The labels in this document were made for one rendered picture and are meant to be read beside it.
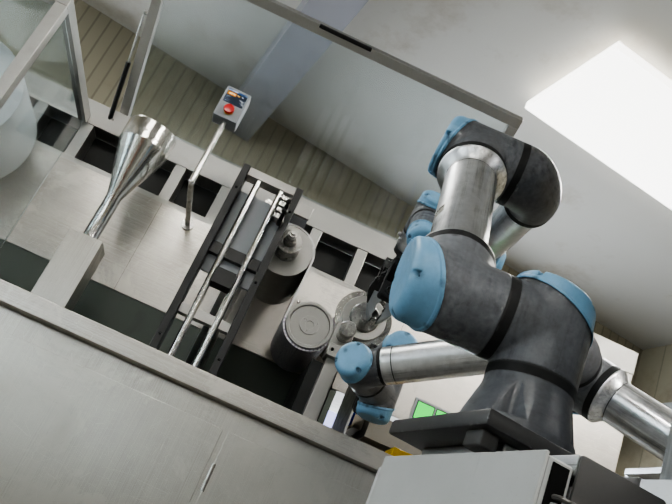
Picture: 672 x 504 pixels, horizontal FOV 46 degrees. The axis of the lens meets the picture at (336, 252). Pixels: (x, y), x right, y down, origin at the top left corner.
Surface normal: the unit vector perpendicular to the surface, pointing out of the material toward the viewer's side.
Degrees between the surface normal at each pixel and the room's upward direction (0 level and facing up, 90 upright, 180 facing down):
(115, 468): 90
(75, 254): 90
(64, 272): 90
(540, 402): 72
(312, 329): 90
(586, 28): 180
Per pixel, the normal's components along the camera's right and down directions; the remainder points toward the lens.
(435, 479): -0.83, -0.49
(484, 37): -0.37, 0.84
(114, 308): 0.21, -0.36
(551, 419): 0.44, -0.52
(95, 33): 0.41, -0.25
